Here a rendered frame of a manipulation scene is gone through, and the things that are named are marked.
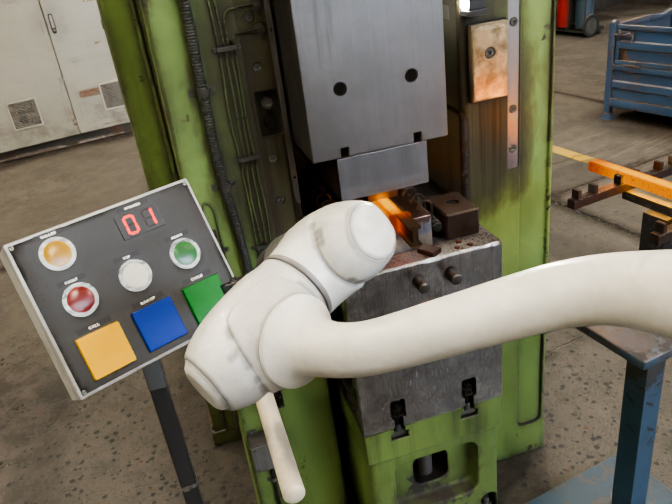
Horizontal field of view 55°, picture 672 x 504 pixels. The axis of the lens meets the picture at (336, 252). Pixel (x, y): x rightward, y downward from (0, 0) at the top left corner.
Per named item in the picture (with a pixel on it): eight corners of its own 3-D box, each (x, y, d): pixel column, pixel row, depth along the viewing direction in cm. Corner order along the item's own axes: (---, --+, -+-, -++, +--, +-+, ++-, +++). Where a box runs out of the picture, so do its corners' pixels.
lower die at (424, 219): (432, 244, 147) (430, 211, 143) (349, 265, 143) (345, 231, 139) (371, 185, 184) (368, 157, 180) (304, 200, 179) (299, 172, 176)
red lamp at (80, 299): (98, 311, 108) (90, 289, 106) (69, 318, 107) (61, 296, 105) (99, 302, 110) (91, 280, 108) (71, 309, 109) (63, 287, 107)
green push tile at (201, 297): (235, 308, 121) (217, 272, 120) (200, 326, 116) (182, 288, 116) (231, 309, 122) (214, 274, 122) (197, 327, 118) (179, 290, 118)
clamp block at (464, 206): (480, 232, 150) (480, 207, 147) (447, 241, 148) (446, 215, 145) (457, 214, 160) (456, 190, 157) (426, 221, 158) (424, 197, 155)
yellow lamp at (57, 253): (75, 265, 107) (67, 242, 105) (46, 272, 106) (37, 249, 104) (76, 257, 110) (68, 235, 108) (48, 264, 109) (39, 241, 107)
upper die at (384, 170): (429, 182, 140) (426, 140, 136) (341, 202, 136) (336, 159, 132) (366, 133, 176) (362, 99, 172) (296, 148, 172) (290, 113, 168)
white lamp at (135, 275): (152, 286, 113) (146, 265, 111) (125, 293, 112) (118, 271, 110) (151, 278, 116) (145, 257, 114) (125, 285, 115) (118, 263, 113)
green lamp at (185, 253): (201, 264, 119) (196, 243, 117) (175, 270, 118) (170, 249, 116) (199, 257, 121) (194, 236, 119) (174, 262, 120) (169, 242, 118)
